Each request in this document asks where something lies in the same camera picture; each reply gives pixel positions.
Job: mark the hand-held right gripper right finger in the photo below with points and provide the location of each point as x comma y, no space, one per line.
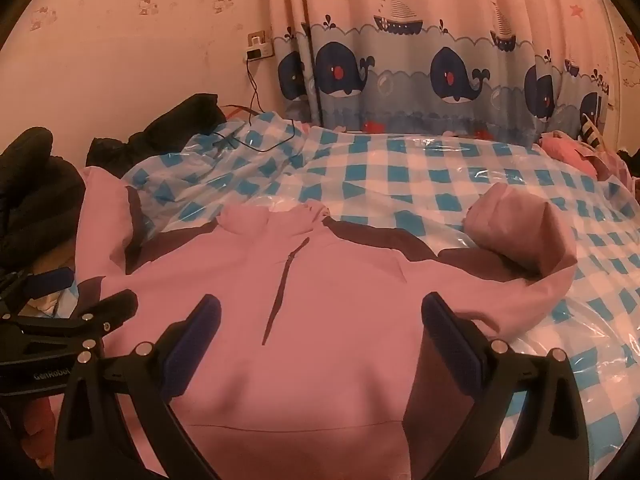
450,345

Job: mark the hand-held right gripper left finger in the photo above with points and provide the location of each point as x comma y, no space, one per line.
200,340

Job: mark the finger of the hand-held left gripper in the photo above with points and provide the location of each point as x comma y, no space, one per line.
110,305
50,282

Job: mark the pink and brown hoodie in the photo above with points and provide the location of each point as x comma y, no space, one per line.
325,310

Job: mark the pink clothes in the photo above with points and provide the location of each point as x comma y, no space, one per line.
565,150

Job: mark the black down jacket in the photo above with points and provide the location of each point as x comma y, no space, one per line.
35,195
165,130

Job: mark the blue checkered plastic bed cover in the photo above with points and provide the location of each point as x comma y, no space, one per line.
425,180

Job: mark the dark striped garment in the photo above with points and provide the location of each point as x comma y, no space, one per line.
592,130

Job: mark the white plug-in charger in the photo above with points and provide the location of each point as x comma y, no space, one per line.
257,52

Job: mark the wardrobe with tree decal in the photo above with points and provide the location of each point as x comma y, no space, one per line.
625,85

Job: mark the whale print curtain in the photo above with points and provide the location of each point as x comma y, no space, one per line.
400,35

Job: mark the wall socket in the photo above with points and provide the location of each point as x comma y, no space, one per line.
260,37

